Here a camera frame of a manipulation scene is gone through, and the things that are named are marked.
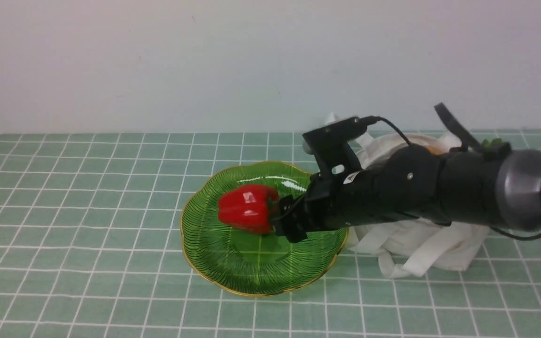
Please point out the red bell pepper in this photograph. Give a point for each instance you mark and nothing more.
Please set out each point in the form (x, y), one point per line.
(249, 208)

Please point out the orange-brown potato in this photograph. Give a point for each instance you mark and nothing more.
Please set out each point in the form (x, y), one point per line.
(434, 150)

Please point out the green checkered tablecloth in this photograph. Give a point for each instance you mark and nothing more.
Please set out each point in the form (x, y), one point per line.
(90, 247)

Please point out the green glass plate gold rim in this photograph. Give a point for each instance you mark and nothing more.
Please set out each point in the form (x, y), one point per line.
(254, 265)

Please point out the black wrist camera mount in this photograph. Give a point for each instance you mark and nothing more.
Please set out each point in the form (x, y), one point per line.
(330, 146)

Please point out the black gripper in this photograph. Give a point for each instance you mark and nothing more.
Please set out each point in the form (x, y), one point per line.
(343, 194)

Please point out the white radish with green leaves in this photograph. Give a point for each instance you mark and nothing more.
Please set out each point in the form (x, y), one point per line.
(487, 143)

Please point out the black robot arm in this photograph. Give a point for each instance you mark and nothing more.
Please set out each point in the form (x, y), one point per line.
(494, 186)

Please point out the white cloth bag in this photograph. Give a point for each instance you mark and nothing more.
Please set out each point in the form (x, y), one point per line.
(425, 244)

